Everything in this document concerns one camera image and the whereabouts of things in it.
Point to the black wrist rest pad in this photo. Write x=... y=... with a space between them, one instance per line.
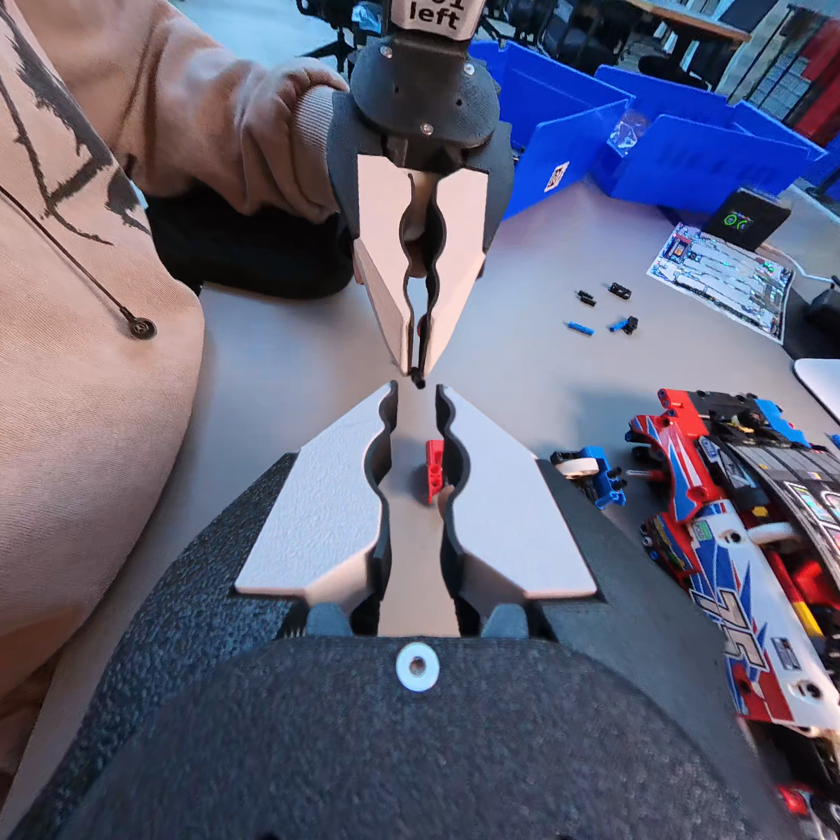
x=249 y=256

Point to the black connector with blue pin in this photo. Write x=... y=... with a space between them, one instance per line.
x=630 y=324

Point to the clear plastic bags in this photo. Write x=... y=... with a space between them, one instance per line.
x=627 y=131

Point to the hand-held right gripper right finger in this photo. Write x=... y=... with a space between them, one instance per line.
x=505 y=525

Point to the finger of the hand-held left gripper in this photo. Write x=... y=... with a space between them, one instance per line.
x=380 y=223
x=463 y=223

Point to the black office chair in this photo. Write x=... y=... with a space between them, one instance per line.
x=341 y=33

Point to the black lego spoiler assembly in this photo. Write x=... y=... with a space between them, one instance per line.
x=590 y=459

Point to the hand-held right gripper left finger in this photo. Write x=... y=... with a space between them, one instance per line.
x=315 y=518

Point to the black power bank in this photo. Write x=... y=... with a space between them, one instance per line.
x=748 y=223

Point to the wooden office desk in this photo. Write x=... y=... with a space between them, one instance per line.
x=682 y=19

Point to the red white blue lego car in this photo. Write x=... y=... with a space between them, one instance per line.
x=728 y=544

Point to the person's left forearm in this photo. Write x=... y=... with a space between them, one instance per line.
x=229 y=118

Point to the black desk mat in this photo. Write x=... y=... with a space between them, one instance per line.
x=807 y=334

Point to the shiny sticker sheet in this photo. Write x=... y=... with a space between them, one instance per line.
x=715 y=275

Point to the blue storage bin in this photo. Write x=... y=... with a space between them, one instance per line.
x=689 y=164

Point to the black lego connector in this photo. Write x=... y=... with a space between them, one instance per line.
x=620 y=291

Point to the colourful storage shelf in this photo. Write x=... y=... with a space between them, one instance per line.
x=800 y=72

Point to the person's left hand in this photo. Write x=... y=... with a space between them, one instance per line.
x=415 y=224

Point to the red lego piece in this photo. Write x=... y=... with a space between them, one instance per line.
x=433 y=469

